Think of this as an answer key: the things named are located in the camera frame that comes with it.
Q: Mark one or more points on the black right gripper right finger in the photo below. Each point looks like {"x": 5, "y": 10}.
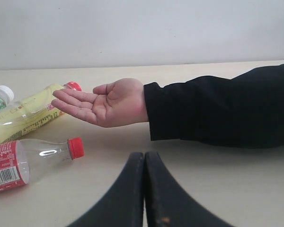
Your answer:
{"x": 168, "y": 204}

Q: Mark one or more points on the white green capped bottle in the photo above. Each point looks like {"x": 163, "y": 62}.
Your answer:
{"x": 6, "y": 96}

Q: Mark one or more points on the open human hand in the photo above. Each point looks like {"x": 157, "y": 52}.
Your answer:
{"x": 116, "y": 104}

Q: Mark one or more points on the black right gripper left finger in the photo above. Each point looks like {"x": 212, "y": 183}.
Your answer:
{"x": 123, "y": 204}

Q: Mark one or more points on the clear bottle red label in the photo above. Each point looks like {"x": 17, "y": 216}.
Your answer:
{"x": 24, "y": 161}

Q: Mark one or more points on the black sleeved forearm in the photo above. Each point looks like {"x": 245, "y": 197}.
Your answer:
{"x": 243, "y": 112}

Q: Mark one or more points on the yellow drink bottle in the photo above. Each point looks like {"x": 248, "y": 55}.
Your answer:
{"x": 29, "y": 114}

